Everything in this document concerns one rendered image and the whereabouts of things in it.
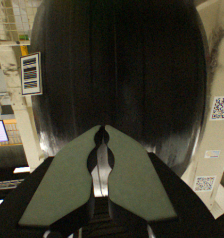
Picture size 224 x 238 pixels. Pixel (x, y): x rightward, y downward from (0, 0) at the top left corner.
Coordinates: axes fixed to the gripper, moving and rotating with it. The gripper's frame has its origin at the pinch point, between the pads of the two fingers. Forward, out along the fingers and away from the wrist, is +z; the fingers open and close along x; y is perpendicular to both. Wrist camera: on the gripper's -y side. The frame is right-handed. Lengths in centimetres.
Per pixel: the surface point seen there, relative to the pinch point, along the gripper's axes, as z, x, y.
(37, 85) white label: 10.9, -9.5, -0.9
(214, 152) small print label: 27, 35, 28
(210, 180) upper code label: 25, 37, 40
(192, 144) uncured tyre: 8.3, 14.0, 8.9
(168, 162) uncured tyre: 7.5, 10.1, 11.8
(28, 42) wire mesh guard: 72, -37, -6
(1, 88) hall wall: 865, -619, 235
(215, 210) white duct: 47, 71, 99
